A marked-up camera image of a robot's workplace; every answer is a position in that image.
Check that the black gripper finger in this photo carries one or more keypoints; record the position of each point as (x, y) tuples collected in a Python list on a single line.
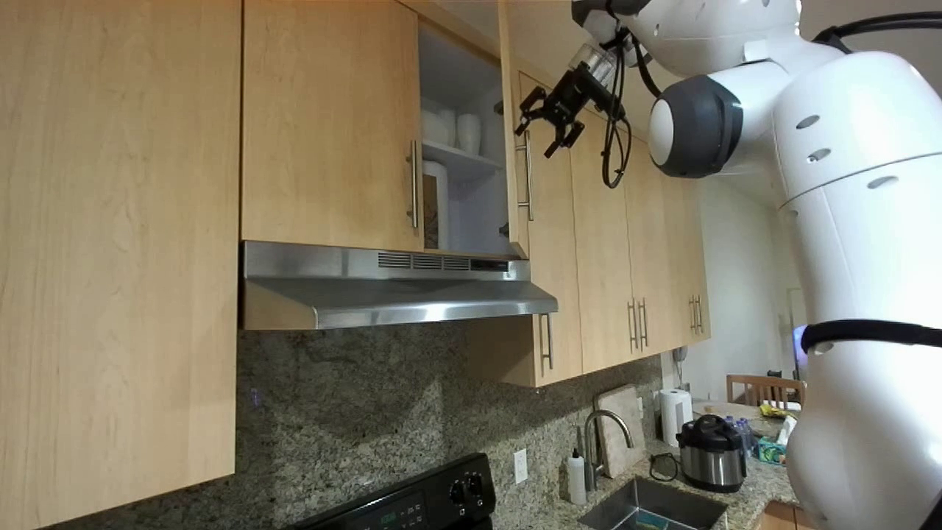
[(562, 136), (534, 106)]

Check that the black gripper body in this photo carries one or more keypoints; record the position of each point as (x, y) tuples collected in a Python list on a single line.
[(590, 78)]

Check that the cabinet door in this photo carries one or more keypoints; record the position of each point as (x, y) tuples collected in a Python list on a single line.
[(515, 136), (331, 121)]

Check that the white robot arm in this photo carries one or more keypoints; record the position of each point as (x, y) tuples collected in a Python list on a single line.
[(855, 142)]

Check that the tall wooden cabinet block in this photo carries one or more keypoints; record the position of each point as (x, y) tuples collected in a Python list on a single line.
[(623, 264)]

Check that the large left wooden cabinet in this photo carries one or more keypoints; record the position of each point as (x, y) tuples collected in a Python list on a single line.
[(119, 242)]

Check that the white cups on shelf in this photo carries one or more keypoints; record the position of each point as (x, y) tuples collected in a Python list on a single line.
[(453, 127)]

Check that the white paper towel roll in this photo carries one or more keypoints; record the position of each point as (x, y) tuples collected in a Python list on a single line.
[(674, 412)]

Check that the stainless steel range hood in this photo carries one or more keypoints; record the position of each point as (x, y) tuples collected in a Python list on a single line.
[(310, 286)]

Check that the kitchen faucet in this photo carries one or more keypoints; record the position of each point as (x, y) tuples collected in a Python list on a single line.
[(595, 464)]

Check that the wooden cutting board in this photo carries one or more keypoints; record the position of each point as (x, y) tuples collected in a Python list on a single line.
[(627, 408)]

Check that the wooden chair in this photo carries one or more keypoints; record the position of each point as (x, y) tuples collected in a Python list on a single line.
[(755, 389)]

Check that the white soap bottle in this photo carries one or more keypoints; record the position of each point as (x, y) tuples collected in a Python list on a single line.
[(575, 471)]

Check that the black steel pressure cooker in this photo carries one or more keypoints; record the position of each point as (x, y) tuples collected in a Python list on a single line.
[(709, 455)]

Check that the tissue box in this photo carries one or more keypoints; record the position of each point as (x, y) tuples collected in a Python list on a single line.
[(774, 449)]

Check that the black stove control panel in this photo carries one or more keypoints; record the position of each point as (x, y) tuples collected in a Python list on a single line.
[(456, 496)]

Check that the steel sink basin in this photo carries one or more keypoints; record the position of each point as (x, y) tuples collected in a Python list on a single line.
[(649, 504)]

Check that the wall power outlet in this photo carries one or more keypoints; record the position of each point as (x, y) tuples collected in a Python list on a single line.
[(518, 467)]

